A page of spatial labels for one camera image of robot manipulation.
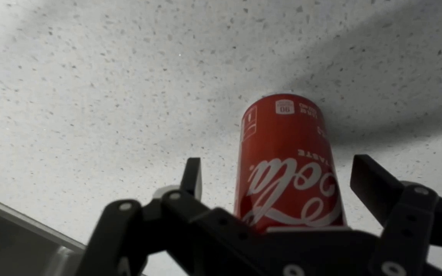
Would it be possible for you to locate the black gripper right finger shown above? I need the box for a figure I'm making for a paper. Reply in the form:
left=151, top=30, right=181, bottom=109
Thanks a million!
left=349, top=153, right=442, bottom=276

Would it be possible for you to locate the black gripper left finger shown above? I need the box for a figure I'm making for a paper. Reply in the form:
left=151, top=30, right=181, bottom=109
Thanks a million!
left=74, top=156, right=304, bottom=276

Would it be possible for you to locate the red cola can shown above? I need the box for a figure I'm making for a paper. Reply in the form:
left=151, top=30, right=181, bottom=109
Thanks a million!
left=233, top=92, right=347, bottom=234

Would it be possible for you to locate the stainless steel sink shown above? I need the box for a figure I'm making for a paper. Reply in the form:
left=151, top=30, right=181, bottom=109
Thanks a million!
left=0, top=188, right=88, bottom=276

